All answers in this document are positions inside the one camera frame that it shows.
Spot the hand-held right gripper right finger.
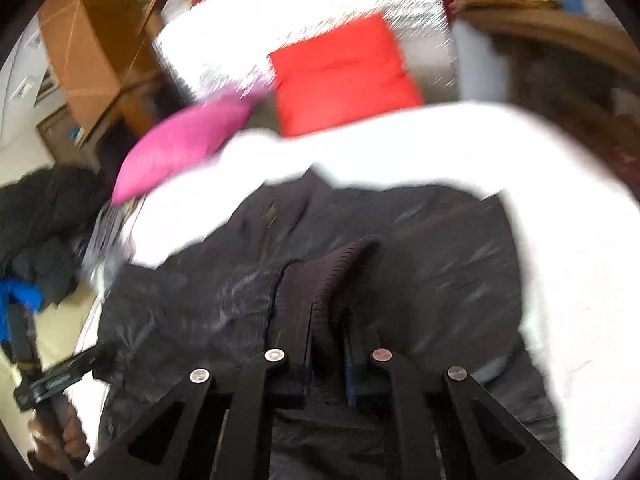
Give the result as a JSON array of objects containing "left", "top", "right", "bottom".
[{"left": 342, "top": 320, "right": 576, "bottom": 480}]

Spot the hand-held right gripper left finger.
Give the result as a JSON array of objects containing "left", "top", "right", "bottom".
[{"left": 92, "top": 301, "right": 316, "bottom": 480}]

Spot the grey printed cloth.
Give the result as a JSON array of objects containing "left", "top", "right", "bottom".
[{"left": 80, "top": 195, "right": 147, "bottom": 288}]

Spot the person's left hand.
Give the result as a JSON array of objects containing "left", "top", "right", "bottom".
[{"left": 27, "top": 402, "right": 91, "bottom": 473}]

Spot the cardboard box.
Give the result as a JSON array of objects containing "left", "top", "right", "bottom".
[{"left": 37, "top": 0, "right": 162, "bottom": 133}]

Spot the dark patterned cloth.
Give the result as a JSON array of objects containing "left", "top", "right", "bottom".
[{"left": 492, "top": 35, "right": 640, "bottom": 196}]

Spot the wooden chair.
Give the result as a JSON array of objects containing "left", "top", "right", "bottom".
[{"left": 114, "top": 0, "right": 202, "bottom": 138}]

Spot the pile of dark clothes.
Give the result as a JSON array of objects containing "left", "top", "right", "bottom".
[{"left": 0, "top": 162, "right": 115, "bottom": 311}]

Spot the wooden shelf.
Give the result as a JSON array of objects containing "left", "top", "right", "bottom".
[{"left": 459, "top": 7, "right": 640, "bottom": 88}]

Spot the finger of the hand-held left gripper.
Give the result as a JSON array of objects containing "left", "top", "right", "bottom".
[{"left": 14, "top": 342, "right": 118, "bottom": 411}]

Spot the black jacket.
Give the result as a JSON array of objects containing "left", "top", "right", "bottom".
[{"left": 95, "top": 170, "right": 562, "bottom": 480}]

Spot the pink pillow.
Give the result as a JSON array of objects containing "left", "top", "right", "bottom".
[{"left": 111, "top": 92, "right": 265, "bottom": 206}]

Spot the white bed blanket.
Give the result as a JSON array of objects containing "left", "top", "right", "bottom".
[{"left": 80, "top": 100, "right": 640, "bottom": 480}]

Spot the red pillow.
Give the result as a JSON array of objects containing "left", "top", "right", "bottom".
[{"left": 267, "top": 12, "right": 426, "bottom": 138}]

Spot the silver foil headboard panel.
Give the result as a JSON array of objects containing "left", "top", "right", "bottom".
[{"left": 152, "top": 0, "right": 460, "bottom": 107}]

